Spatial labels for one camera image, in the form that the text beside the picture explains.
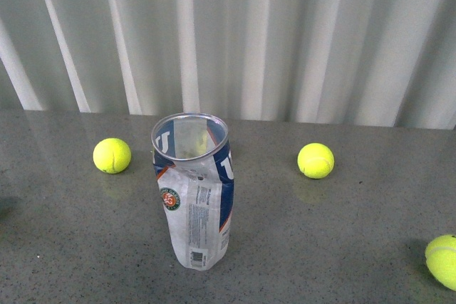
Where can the clear plastic tennis ball can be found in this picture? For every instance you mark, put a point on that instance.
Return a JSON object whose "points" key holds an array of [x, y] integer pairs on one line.
{"points": [[197, 192]]}

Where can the tennis ball with logo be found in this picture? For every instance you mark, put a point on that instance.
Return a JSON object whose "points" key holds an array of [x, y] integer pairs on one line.
{"points": [[201, 144]]}

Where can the plain yellow tennis ball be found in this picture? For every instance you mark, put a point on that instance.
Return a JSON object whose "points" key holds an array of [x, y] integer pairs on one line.
{"points": [[315, 160]]}

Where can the leftmost yellow tennis ball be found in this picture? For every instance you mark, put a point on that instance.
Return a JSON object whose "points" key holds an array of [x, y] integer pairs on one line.
{"points": [[112, 155]]}

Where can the Wilson 3 tennis ball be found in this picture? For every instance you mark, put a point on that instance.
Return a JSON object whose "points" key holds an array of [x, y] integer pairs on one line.
{"points": [[440, 258]]}

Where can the white pleated curtain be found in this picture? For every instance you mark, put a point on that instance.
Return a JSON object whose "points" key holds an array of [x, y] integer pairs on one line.
{"points": [[362, 62]]}

